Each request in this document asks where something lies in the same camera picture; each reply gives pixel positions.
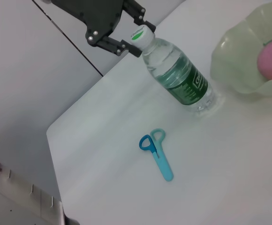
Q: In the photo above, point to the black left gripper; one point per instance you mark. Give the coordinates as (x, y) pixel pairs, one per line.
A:
(96, 16)

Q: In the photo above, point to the green label water bottle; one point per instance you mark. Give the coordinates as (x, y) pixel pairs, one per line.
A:
(180, 75)

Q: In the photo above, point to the blue scissors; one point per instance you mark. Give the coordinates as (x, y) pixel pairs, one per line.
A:
(161, 161)

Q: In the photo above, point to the green glass fruit plate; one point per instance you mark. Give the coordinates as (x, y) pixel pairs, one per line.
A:
(239, 58)

